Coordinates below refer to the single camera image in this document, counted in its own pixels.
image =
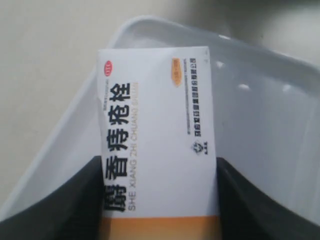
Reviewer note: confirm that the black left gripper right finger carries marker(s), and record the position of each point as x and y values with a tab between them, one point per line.
247	213

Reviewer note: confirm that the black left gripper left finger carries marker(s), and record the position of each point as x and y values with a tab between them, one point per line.
72	212

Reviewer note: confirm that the white red medicine box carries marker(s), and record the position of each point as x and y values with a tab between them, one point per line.
156	118

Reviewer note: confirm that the white plastic tray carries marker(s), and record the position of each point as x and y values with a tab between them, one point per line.
266	119

